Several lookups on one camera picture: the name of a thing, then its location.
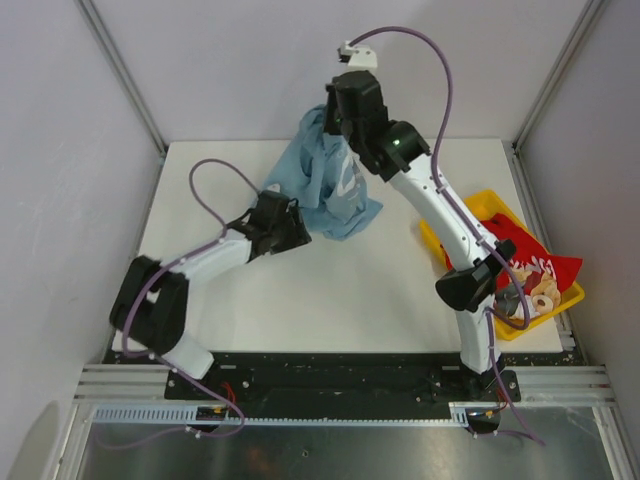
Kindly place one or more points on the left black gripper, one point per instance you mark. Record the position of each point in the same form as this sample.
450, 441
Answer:
298, 235

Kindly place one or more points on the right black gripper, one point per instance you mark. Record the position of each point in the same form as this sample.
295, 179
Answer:
331, 125

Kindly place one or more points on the light blue t shirt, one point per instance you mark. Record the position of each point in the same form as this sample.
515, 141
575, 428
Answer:
321, 172

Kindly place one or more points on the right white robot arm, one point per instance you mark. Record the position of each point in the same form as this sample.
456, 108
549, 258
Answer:
399, 155

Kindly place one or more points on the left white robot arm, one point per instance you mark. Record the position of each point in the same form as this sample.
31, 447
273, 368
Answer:
152, 303

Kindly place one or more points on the yellow plastic bin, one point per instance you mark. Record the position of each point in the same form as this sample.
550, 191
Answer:
548, 281

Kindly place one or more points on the red printed t shirt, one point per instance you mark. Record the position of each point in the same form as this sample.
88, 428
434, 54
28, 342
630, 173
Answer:
465, 289

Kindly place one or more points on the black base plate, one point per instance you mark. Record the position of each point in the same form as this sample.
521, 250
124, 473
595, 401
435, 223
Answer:
390, 385

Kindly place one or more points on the right aluminium corner post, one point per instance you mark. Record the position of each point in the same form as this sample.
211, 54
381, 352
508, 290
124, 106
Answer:
571, 48

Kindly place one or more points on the aluminium corner post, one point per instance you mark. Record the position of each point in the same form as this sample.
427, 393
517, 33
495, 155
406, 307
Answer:
112, 55
571, 48

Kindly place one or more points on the grey slotted cable duct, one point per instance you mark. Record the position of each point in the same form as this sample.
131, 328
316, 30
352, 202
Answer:
196, 416

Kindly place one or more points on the left aluminium corner post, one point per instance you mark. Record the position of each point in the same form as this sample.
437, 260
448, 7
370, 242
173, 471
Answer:
112, 55

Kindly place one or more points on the aluminium frame rail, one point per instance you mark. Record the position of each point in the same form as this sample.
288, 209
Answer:
142, 384

